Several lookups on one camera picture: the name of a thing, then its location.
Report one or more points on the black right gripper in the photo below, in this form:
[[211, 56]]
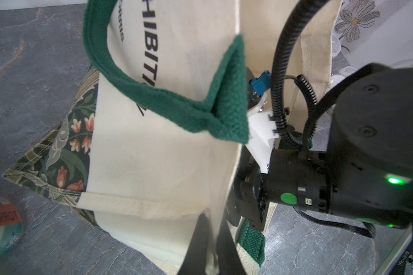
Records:
[[247, 199]]

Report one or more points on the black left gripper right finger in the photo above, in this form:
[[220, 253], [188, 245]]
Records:
[[228, 258]]

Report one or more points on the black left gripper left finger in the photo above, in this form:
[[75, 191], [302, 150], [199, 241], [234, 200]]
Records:
[[195, 260]]

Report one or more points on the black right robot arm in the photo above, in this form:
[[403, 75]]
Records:
[[354, 158]]

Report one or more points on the cream canvas tote bag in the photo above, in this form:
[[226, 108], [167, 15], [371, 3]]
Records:
[[171, 115]]

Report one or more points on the green floral fabric pouch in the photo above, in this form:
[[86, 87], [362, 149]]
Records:
[[57, 167]]

